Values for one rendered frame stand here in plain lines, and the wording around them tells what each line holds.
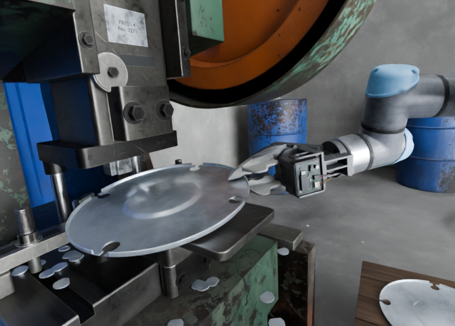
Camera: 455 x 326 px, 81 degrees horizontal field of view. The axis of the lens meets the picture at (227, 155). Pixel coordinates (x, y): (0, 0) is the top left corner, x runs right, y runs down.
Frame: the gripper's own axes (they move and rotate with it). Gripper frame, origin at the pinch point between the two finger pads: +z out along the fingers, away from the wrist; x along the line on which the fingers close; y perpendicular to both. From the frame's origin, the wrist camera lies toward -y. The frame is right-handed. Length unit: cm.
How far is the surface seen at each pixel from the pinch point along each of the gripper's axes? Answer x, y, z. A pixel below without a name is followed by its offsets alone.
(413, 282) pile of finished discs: 51, -10, -55
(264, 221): 2.9, 11.9, -0.2
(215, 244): 1.9, 15.5, 7.7
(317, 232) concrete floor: 89, -102, -81
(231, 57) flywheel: -23.7, -29.9, -12.8
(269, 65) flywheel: -19.6, -17.5, -17.7
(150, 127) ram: -11.7, -0.8, 12.2
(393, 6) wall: -72, -202, -257
